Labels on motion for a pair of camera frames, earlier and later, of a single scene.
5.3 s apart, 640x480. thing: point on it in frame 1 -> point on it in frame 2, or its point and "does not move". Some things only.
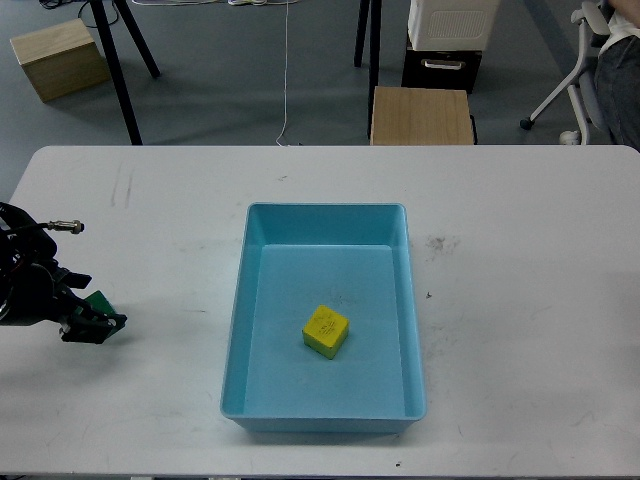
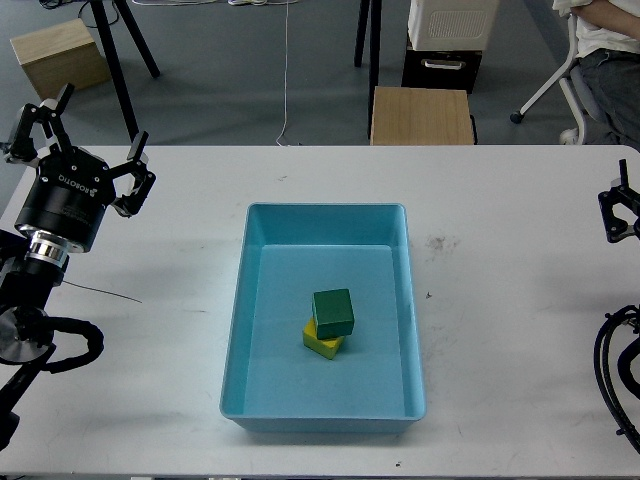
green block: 98,300 -> 334,313
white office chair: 587,90 -> 576,86
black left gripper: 30,293 -> 68,201
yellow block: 325,331 does not move
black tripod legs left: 148,59 does not move
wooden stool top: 420,116 does not move
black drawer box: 441,69 does not move
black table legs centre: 375,39 does not move
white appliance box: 450,25 does not move
